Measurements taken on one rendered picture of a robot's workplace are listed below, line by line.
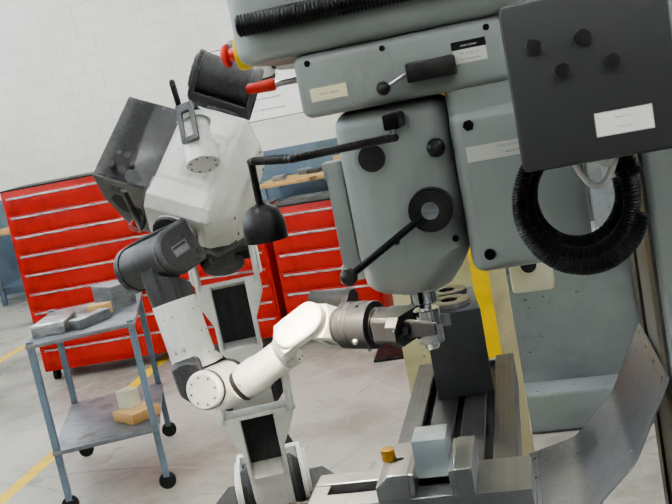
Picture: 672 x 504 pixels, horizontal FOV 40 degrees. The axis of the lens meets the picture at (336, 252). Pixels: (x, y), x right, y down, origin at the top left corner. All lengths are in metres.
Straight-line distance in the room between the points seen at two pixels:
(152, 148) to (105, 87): 9.61
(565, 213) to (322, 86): 0.43
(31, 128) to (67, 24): 1.36
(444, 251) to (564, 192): 0.21
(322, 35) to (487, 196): 0.36
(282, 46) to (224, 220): 0.54
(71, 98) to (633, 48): 10.76
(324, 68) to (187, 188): 0.54
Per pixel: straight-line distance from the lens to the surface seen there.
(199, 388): 1.81
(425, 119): 1.47
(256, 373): 1.79
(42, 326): 4.51
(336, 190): 1.58
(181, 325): 1.83
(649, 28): 1.21
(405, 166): 1.48
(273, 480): 2.46
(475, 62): 1.44
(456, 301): 1.98
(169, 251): 1.83
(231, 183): 1.91
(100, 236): 6.83
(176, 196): 1.89
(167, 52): 11.25
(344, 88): 1.46
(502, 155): 1.45
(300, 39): 1.47
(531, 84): 1.19
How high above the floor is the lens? 1.66
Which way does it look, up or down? 9 degrees down
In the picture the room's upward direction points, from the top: 11 degrees counter-clockwise
